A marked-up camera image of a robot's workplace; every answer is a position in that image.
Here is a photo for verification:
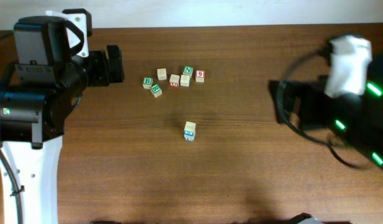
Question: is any wooden block green V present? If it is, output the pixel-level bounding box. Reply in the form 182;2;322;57
180;75;190;87

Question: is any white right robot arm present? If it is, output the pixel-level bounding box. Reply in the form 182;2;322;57
268;54;383;170

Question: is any plain wooden block red side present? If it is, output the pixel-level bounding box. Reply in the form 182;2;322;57
157;68;167;81

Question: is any wooden block green N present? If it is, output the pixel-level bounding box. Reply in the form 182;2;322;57
182;66;193;78

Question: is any wooden block red U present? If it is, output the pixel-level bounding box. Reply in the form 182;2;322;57
169;74;180;87

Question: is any wooden block red 9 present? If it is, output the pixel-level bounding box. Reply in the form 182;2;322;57
195;70;205;83

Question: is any wooden block green B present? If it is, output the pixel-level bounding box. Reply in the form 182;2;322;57
142;77;153;89

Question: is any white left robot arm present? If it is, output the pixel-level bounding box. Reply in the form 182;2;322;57
0;9;124;223

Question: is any wooden block green R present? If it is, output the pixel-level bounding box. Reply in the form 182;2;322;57
150;84;162;98

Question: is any wooden block red M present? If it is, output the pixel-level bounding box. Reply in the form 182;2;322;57
183;121;196;139

